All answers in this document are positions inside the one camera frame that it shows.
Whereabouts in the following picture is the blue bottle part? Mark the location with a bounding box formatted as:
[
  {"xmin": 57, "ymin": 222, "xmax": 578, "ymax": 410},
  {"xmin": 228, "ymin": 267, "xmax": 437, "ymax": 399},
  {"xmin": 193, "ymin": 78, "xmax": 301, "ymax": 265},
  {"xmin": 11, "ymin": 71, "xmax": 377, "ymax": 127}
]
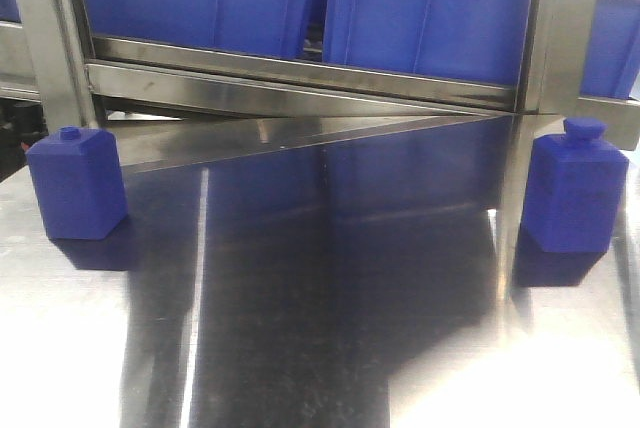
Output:
[
  {"xmin": 26, "ymin": 126, "xmax": 128, "ymax": 240},
  {"xmin": 521, "ymin": 117, "xmax": 629, "ymax": 253}
]

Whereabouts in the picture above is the blue bin centre right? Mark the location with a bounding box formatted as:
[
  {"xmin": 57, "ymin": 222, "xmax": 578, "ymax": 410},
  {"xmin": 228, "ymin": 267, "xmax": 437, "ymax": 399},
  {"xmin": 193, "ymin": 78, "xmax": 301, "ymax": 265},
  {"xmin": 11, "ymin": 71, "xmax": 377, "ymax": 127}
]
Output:
[{"xmin": 322, "ymin": 0, "xmax": 529, "ymax": 85}]

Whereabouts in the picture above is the blue bin far right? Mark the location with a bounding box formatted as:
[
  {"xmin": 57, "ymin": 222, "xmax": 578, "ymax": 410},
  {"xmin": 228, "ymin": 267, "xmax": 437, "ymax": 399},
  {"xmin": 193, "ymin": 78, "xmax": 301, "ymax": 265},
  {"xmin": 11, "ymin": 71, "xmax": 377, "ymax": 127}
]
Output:
[{"xmin": 581, "ymin": 0, "xmax": 639, "ymax": 100}]

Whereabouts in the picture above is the stainless steel shelf rack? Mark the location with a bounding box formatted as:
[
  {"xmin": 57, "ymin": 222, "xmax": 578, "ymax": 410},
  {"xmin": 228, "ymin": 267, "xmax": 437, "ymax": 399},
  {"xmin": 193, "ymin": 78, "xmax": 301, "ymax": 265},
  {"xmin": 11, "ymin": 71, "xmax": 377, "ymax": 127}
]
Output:
[{"xmin": 0, "ymin": 0, "xmax": 640, "ymax": 169}]

